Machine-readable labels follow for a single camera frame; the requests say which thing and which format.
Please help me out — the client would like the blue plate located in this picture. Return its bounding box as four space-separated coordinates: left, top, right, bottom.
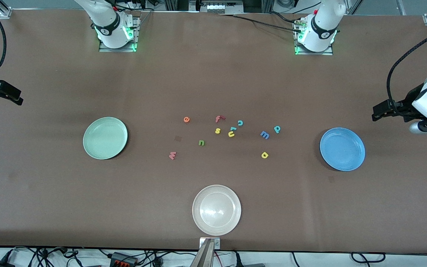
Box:
320 127 366 172

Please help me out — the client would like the green plate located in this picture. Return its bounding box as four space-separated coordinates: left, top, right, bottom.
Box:
83 117 128 160

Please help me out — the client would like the beige plate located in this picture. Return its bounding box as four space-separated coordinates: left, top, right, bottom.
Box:
192 185 242 236

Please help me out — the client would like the grey metal box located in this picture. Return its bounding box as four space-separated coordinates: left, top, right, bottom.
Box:
189 0 244 14

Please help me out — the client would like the black orange power strip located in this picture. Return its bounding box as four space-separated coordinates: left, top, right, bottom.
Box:
110 252 138 266

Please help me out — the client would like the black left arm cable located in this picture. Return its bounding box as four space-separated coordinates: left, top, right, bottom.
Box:
386 25 427 115

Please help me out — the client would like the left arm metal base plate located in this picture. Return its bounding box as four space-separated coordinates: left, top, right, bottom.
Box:
294 17 333 56

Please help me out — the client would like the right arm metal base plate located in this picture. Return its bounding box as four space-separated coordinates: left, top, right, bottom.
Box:
99 17 140 52

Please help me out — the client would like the black looped cable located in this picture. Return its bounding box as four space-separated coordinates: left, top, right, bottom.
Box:
350 252 387 264

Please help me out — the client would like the black cable on table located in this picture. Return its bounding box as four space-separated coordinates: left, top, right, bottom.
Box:
217 13 305 34

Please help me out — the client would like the small metal bracket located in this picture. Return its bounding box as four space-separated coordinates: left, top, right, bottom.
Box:
199 237 221 250

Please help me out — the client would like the grey camera pole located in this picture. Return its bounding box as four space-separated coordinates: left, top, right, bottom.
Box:
191 239 216 267

